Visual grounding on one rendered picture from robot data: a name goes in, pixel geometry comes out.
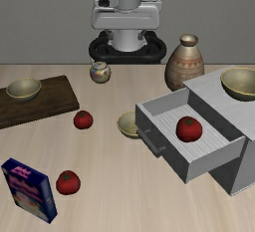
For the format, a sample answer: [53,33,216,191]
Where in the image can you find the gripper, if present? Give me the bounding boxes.
[91,0,163,42]

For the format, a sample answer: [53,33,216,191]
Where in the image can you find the beige porcelain bowl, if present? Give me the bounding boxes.
[117,110,140,140]
[220,67,255,103]
[5,77,43,103]

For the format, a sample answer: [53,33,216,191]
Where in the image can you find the red tomato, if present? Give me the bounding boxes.
[175,116,204,143]
[55,169,82,196]
[73,110,95,130]

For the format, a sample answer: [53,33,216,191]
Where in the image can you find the dark brown cutting board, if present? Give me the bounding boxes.
[0,75,81,130]

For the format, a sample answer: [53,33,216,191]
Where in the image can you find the small patterned teapot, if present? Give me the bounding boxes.
[89,58,113,85]

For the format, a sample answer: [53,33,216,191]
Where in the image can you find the brown patterned vase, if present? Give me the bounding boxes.
[164,34,205,93]

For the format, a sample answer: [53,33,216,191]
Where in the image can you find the grey open drawer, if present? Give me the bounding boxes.
[134,88,247,185]

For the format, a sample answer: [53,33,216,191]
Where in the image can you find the grey cabinet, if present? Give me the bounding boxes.
[181,65,255,197]

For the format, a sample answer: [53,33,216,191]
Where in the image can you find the blue carton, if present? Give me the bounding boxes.
[0,157,59,225]

